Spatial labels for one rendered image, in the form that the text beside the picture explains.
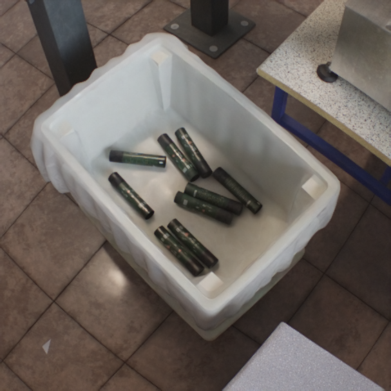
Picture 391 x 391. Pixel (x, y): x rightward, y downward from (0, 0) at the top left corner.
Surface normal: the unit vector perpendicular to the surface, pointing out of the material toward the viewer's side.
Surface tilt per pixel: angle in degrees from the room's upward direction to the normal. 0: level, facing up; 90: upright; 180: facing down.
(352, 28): 90
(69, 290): 0
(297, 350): 0
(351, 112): 0
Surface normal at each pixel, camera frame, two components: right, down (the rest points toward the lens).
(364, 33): -0.63, 0.71
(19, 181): -0.04, -0.43
